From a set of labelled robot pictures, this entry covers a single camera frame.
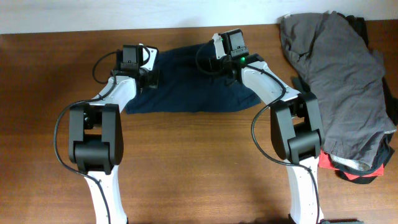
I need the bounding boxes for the navy blue shorts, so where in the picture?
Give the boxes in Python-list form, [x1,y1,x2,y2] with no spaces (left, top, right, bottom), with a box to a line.
[125,44,261,114]

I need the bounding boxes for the black garment under pile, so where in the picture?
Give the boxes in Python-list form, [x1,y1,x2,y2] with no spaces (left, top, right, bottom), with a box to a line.
[290,12,398,184]

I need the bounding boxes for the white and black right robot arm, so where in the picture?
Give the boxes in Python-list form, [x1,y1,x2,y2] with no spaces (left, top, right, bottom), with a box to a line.
[209,54,325,223]

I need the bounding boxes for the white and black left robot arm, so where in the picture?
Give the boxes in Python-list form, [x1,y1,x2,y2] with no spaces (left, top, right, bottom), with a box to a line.
[68,68,160,224]

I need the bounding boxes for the grey shorts on pile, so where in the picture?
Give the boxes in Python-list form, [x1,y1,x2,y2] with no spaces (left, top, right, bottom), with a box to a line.
[279,11,397,172]

